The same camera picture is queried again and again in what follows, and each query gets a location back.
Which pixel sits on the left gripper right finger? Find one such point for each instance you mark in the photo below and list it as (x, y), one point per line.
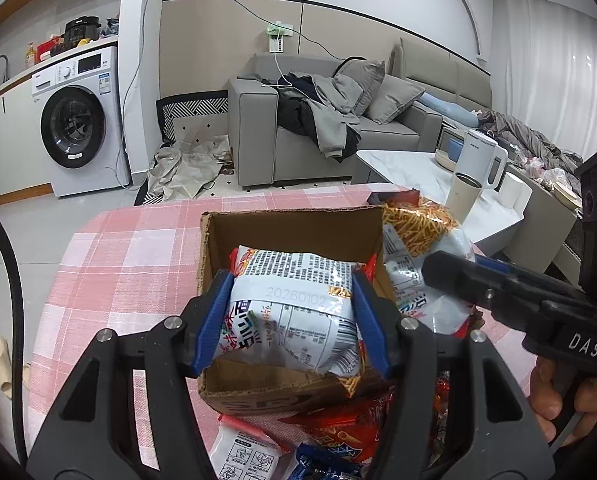
(491, 432)

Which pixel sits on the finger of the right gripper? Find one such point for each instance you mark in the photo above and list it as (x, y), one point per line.
(494, 264)
(513, 299)

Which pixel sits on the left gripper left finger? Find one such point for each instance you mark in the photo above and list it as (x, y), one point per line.
(90, 431)

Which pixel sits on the white red instruction packet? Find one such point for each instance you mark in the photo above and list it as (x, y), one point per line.
(244, 452)

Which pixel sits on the red cone chips bag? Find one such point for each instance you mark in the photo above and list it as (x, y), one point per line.
(351, 429)

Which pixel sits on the blue cookie packet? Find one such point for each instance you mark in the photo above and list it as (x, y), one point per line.
(315, 463)

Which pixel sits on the white noodle snack bag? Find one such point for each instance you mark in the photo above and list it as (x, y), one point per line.
(291, 310)

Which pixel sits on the red sausage snack packet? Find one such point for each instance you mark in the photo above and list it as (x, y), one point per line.
(439, 419)

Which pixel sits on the person's right hand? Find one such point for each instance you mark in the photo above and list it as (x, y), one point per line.
(547, 402)

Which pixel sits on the white coffee table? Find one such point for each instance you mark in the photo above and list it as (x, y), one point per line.
(489, 225)

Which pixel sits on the beige tumbler cup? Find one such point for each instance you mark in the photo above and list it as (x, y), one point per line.
(462, 195)

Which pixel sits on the white electric kettle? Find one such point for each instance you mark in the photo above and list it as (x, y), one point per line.
(482, 159)

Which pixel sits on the brown SF cardboard box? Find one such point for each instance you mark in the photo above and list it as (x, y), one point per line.
(351, 235)

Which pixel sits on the beige slipper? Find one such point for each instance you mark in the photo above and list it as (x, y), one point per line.
(5, 369)

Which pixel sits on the pink plaid tablecloth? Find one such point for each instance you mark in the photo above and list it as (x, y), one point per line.
(127, 270)

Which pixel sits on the grey cushion right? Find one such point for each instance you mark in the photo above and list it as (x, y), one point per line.
(393, 97)

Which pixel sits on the grey cushion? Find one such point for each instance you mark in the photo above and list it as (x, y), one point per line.
(369, 75)
(393, 97)

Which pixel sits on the white curtain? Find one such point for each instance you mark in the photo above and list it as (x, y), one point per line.
(544, 71)

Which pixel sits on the grey cushion left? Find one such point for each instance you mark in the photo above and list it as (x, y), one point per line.
(369, 75)

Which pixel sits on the clothes pile on sofa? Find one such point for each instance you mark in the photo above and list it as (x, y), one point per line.
(322, 109)

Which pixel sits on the grey sofa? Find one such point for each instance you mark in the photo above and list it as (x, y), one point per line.
(265, 153)

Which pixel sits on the black patterned chair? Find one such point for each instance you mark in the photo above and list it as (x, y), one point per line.
(193, 117)

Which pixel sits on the white washing machine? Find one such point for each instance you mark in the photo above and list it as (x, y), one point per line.
(80, 124)

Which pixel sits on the black rice cooker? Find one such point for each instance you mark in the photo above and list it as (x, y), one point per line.
(83, 28)

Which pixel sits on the white wall power strip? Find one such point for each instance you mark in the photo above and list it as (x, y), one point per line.
(276, 32)

